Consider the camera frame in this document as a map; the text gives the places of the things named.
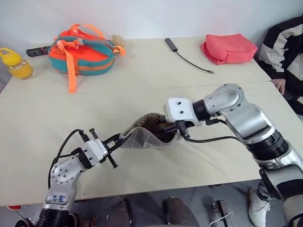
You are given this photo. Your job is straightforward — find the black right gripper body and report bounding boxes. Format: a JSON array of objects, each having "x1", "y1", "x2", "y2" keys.
[{"x1": 172, "y1": 120, "x2": 190, "y2": 134}]

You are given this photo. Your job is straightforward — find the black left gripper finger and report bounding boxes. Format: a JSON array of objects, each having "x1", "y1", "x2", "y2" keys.
[
  {"x1": 107, "y1": 139, "x2": 124, "y2": 152},
  {"x1": 102, "y1": 133, "x2": 122, "y2": 145}
]

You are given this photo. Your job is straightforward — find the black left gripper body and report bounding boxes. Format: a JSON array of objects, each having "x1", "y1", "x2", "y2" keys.
[{"x1": 89, "y1": 128, "x2": 118, "y2": 169}]

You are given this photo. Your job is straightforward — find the grey plaid pouch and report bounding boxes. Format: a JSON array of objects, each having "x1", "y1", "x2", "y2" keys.
[{"x1": 119, "y1": 113, "x2": 183, "y2": 150}]

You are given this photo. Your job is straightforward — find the pink fabric pouch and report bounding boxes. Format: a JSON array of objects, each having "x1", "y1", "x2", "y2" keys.
[{"x1": 200, "y1": 33, "x2": 259, "y2": 66}]

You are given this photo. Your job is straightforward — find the bystander bare hand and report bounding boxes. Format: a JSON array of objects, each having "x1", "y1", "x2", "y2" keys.
[{"x1": 270, "y1": 79, "x2": 287, "y2": 94}]

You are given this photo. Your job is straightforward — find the teal and orange backpack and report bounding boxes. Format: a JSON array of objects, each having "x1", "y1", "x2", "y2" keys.
[{"x1": 48, "y1": 23, "x2": 126, "y2": 94}]

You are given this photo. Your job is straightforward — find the beige plush ball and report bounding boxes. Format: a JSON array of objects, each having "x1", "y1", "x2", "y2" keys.
[{"x1": 111, "y1": 34, "x2": 126, "y2": 47}]

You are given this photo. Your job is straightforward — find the black and red tool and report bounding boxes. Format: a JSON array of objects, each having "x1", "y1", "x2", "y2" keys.
[{"x1": 26, "y1": 46, "x2": 52, "y2": 58}]

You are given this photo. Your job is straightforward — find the white sneaker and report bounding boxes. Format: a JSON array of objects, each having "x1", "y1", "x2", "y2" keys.
[{"x1": 248, "y1": 187, "x2": 272, "y2": 227}]

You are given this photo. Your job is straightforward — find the yellow capped juice bottle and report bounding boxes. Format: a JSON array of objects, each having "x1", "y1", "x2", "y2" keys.
[{"x1": 0, "y1": 47, "x2": 35, "y2": 80}]

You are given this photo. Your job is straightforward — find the person in black white jacket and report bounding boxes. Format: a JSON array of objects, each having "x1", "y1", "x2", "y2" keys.
[{"x1": 258, "y1": 15, "x2": 303, "y2": 115}]

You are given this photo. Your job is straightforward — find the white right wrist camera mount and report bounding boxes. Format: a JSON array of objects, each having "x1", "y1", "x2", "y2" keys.
[{"x1": 163, "y1": 97, "x2": 203, "y2": 126}]

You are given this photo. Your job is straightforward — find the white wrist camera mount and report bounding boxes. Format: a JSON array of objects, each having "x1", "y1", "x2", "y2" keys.
[
  {"x1": 163, "y1": 97, "x2": 203, "y2": 126},
  {"x1": 81, "y1": 139, "x2": 107, "y2": 166}
]

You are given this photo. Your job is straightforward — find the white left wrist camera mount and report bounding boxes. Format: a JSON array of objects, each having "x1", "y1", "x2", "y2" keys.
[{"x1": 81, "y1": 139, "x2": 107, "y2": 166}]

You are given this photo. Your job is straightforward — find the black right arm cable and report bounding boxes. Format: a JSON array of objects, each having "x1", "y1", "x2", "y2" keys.
[{"x1": 177, "y1": 117, "x2": 238, "y2": 144}]

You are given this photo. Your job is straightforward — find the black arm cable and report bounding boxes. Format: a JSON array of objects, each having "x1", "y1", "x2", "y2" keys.
[
  {"x1": 48, "y1": 129, "x2": 89, "y2": 190},
  {"x1": 177, "y1": 117, "x2": 238, "y2": 144}
]

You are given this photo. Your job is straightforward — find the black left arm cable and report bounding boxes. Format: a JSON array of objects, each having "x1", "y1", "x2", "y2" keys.
[{"x1": 48, "y1": 129, "x2": 89, "y2": 190}]

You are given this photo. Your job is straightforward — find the black dongle with cable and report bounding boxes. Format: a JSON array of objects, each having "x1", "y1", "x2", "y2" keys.
[{"x1": 165, "y1": 37, "x2": 215, "y2": 74}]

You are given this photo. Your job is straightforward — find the black block with white cable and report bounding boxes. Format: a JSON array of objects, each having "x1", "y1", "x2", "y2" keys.
[{"x1": 208, "y1": 199, "x2": 235, "y2": 227}]

